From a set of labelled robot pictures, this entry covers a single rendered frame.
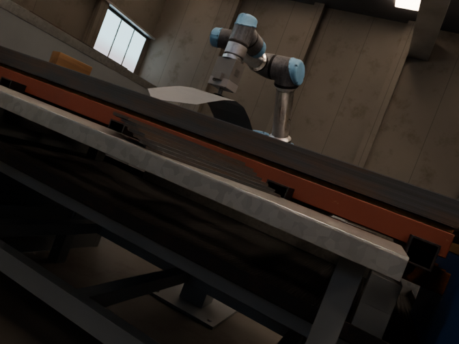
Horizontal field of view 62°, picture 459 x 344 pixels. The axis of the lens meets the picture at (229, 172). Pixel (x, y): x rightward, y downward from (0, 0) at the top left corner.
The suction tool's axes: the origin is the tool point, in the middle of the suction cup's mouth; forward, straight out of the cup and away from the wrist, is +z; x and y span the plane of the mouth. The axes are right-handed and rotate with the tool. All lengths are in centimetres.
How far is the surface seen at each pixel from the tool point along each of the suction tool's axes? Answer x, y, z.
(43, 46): -25, -78, 1
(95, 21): 506, -938, -211
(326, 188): -28, 60, 17
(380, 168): 970, -190, -108
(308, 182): -29, 56, 17
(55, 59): -40, -36, 8
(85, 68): -30.6, -33.8, 6.5
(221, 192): -61, 58, 23
